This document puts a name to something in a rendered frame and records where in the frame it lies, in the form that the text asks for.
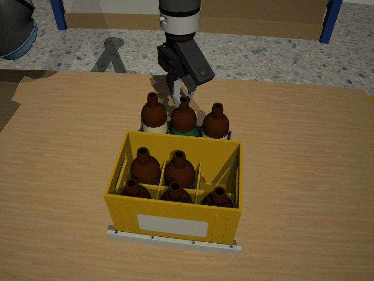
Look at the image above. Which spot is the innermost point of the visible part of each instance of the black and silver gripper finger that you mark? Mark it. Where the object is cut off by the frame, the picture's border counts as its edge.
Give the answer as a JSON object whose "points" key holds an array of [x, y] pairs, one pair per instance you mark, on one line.
{"points": [[174, 85], [190, 85]]}

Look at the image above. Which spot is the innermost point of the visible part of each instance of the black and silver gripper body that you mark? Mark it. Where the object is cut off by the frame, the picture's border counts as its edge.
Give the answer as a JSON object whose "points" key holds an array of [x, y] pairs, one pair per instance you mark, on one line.
{"points": [[168, 58]]}

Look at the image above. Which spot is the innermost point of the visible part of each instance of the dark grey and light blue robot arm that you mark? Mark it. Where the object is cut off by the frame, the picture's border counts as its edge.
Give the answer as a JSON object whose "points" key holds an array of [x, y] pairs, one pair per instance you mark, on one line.
{"points": [[18, 31]]}

